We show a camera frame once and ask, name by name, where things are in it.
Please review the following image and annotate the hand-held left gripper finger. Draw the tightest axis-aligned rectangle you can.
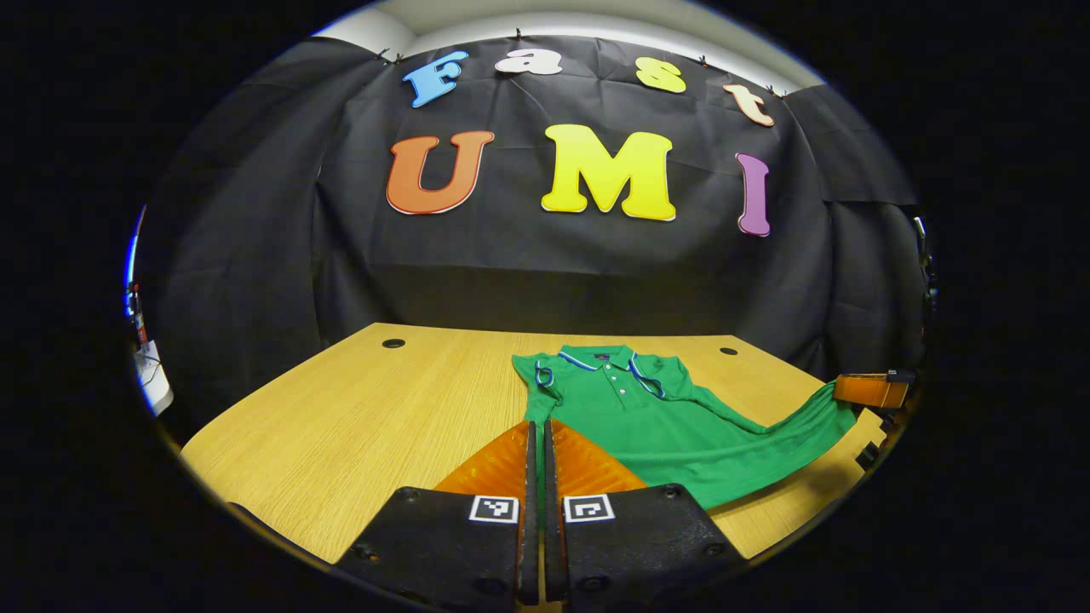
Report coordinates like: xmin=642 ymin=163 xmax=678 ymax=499
xmin=543 ymin=417 xmax=749 ymax=610
xmin=336 ymin=420 xmax=539 ymax=610

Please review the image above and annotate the black backdrop cloth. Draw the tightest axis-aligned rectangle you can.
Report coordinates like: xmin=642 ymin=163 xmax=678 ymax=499
xmin=136 ymin=36 xmax=933 ymax=435

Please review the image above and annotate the white side table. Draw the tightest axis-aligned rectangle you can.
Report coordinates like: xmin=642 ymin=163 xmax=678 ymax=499
xmin=132 ymin=341 xmax=175 ymax=418

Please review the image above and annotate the green T-shirt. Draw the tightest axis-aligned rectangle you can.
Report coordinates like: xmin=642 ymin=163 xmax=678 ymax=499
xmin=511 ymin=344 xmax=859 ymax=512

